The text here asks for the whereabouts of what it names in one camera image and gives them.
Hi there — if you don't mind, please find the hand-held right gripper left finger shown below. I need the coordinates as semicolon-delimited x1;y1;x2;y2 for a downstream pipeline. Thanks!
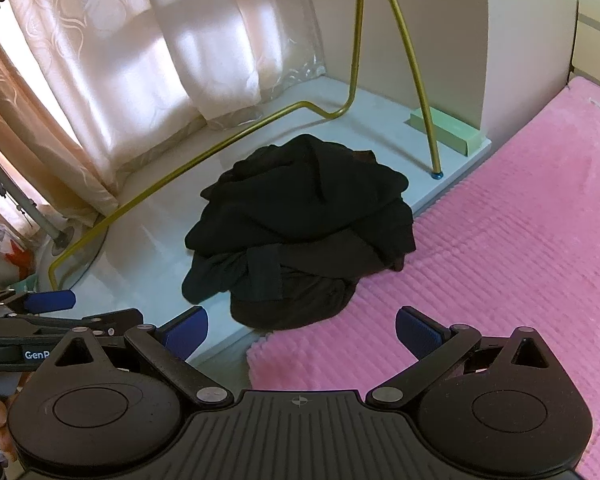
55;305;233;408

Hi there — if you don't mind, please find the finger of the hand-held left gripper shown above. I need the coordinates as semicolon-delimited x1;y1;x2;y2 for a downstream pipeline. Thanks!
0;288;77;318
10;309;145;348

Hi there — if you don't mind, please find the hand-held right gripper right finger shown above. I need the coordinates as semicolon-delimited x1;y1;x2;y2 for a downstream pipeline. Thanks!
370;306;552;408

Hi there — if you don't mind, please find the pile of dark clothes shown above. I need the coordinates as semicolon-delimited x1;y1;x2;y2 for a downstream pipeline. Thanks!
181;133;417;332

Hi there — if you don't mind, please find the gold metal clothes rack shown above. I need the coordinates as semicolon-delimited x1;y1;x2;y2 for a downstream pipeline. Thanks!
49;0;444;292

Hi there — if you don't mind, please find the white plastic bag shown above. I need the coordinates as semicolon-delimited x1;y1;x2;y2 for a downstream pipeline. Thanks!
0;219;37;288

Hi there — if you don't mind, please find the pink blanket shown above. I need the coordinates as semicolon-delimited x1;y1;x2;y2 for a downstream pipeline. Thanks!
245;75;600;480

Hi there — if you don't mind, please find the peach patterned curtain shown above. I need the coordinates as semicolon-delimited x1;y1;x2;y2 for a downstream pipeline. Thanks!
0;55;123;221

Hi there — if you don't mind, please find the green box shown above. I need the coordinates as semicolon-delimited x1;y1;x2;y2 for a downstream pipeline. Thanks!
409;107;483;157

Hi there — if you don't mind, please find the cream patterned curtain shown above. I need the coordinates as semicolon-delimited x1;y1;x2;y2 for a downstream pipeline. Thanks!
0;0;328;201

